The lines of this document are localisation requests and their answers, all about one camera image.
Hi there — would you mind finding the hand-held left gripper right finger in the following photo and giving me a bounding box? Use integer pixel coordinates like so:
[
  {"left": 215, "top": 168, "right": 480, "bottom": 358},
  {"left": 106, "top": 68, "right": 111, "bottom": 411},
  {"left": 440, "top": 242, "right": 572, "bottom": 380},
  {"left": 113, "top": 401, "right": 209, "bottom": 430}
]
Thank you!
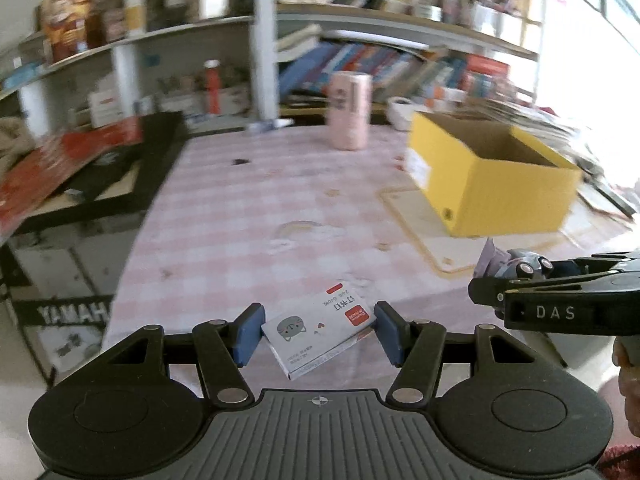
[{"left": 373, "top": 300, "right": 540, "bottom": 407}]

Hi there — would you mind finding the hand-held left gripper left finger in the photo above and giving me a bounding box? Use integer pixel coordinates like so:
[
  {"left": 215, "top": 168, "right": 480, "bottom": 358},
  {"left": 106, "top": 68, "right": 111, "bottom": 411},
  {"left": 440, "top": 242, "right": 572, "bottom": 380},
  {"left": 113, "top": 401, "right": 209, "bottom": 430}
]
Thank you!
[{"left": 102, "top": 302, "right": 267, "bottom": 407}]

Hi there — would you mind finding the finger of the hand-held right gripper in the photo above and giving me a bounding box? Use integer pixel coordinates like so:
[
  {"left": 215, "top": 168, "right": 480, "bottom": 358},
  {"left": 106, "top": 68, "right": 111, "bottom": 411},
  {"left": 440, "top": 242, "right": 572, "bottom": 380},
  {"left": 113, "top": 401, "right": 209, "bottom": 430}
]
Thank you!
[
  {"left": 549, "top": 249, "right": 640, "bottom": 276},
  {"left": 468, "top": 270, "right": 640, "bottom": 317}
]

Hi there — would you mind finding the grey purple toy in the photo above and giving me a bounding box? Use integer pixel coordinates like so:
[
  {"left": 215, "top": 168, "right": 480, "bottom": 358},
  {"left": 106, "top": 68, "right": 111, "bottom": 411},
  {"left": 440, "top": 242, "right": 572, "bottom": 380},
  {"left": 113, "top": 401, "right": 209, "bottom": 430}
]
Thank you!
[{"left": 472, "top": 238, "right": 555, "bottom": 282}]

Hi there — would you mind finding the cat print small box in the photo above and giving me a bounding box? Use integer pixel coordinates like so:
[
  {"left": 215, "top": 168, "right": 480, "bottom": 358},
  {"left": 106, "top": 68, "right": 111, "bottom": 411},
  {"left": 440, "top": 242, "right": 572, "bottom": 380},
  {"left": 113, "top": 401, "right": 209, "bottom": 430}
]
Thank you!
[{"left": 260, "top": 278, "right": 377, "bottom": 381}]

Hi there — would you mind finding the yellow cardboard box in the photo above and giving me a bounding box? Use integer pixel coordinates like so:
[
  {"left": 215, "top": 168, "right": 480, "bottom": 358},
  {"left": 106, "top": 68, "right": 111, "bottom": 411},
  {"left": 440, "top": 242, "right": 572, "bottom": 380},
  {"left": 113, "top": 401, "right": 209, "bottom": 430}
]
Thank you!
[{"left": 404, "top": 110, "right": 584, "bottom": 238}]

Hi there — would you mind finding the person's right hand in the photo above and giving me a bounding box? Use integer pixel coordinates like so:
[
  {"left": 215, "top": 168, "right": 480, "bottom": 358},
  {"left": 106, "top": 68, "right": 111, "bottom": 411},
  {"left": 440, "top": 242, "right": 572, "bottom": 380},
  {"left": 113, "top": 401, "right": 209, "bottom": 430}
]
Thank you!
[{"left": 611, "top": 335, "right": 640, "bottom": 438}]

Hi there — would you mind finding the wooden board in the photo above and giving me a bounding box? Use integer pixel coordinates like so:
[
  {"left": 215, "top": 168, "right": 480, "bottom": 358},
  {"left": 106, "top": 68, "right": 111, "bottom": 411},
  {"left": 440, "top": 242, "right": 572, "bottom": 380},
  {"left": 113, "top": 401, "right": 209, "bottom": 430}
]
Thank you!
[{"left": 379, "top": 186, "right": 632, "bottom": 277}]

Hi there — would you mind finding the stack of magazines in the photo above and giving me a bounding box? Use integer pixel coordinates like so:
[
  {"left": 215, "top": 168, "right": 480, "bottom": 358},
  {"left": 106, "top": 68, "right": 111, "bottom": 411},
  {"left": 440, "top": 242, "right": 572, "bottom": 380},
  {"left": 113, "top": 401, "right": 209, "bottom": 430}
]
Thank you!
[{"left": 480, "top": 97, "right": 608, "bottom": 176}]

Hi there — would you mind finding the black keyboard stand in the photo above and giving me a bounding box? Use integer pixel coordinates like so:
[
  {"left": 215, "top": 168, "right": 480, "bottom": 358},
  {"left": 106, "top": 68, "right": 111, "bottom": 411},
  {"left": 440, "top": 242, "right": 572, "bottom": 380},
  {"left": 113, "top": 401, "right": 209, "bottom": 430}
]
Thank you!
[{"left": 0, "top": 232, "right": 118, "bottom": 388}]

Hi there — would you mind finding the white quilted purse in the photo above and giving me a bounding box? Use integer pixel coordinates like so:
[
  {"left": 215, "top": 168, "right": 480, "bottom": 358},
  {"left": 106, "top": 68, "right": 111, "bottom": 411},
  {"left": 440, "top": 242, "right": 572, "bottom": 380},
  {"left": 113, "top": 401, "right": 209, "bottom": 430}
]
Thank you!
[{"left": 387, "top": 96, "right": 432, "bottom": 132}]

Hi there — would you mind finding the tall pink carton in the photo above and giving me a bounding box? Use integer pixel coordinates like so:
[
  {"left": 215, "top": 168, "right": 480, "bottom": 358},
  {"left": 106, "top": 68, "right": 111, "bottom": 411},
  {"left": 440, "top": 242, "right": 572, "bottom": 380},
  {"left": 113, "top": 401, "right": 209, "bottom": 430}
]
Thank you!
[{"left": 324, "top": 71, "right": 374, "bottom": 151}]

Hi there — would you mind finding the row of books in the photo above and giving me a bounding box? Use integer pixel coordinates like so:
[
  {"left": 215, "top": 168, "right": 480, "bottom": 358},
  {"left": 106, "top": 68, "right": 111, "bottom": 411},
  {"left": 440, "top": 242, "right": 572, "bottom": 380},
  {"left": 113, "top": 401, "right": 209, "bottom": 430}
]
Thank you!
[{"left": 277, "top": 37, "right": 533, "bottom": 113}]

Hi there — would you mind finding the red bottle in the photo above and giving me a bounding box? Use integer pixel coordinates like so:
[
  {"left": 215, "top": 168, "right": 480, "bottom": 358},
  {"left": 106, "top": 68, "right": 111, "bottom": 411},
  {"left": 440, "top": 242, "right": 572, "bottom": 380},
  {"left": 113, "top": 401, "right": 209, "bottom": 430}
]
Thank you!
[{"left": 203, "top": 60, "right": 223, "bottom": 116}]

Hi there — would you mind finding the red flat box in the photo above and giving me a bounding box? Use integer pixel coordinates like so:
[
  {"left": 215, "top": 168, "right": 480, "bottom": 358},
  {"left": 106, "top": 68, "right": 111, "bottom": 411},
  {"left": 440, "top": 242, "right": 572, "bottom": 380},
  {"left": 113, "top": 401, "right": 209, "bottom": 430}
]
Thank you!
[{"left": 0, "top": 116, "right": 145, "bottom": 238}]

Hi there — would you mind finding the white red box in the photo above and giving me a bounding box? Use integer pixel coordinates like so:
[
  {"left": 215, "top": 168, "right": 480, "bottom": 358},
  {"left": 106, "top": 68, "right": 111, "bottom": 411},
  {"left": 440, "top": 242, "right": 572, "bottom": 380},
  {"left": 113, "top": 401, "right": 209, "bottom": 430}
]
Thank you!
[{"left": 88, "top": 87, "right": 126, "bottom": 130}]

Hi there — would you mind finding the white shelf unit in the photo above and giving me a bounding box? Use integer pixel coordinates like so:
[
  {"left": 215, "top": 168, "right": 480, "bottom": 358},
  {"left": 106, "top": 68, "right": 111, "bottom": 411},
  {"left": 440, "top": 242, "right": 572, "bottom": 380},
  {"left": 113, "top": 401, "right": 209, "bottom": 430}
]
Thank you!
[{"left": 0, "top": 0, "right": 547, "bottom": 133}]

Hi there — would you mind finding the yellow white cup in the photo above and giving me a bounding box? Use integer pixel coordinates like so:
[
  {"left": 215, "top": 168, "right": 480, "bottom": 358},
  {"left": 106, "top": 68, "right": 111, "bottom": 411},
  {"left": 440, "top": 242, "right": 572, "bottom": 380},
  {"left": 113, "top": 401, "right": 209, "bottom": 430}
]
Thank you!
[{"left": 123, "top": 0, "right": 148, "bottom": 37}]

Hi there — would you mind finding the orange snack bag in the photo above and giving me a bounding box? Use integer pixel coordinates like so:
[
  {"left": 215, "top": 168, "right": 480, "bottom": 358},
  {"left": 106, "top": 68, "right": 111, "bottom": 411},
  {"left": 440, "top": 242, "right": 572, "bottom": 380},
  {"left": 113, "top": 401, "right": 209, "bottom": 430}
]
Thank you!
[{"left": 39, "top": 0, "right": 99, "bottom": 65}]

